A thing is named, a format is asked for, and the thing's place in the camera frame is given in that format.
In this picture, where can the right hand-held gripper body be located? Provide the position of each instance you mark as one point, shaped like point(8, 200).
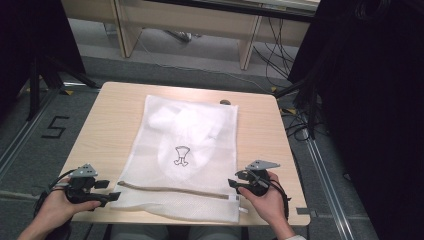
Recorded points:
point(258, 183)

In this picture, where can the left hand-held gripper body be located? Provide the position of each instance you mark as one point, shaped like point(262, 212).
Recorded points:
point(81, 186)

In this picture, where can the white mesh laundry bag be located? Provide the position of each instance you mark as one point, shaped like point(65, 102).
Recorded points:
point(146, 166)

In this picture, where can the person's right hand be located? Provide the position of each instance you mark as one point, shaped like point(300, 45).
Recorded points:
point(270, 205)

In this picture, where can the person's left hand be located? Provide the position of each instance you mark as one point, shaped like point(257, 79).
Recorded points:
point(56, 208)

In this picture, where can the person's legs in gray trousers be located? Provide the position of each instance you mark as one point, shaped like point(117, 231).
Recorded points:
point(140, 234)

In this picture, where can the gray tape strip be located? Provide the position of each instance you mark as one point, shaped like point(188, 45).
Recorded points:
point(305, 211)

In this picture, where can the white garment with drawn figure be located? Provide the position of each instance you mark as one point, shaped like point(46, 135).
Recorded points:
point(193, 133)

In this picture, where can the dark round table grommet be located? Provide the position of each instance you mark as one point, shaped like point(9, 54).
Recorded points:
point(225, 102)

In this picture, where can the yellow tape marker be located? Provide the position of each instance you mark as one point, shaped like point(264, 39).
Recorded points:
point(290, 110)
point(69, 92)
point(273, 89)

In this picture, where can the black metal stand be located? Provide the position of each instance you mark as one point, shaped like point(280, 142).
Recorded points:
point(311, 113)
point(33, 93)

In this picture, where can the black curtain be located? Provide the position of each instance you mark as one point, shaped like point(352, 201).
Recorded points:
point(373, 116)
point(30, 40)

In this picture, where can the gray power strip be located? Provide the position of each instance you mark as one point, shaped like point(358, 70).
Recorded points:
point(182, 36)

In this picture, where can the light wooden desk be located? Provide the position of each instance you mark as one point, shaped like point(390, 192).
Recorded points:
point(186, 20)

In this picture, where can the metal floor rail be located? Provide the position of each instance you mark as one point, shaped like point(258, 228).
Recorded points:
point(23, 133)
point(328, 186)

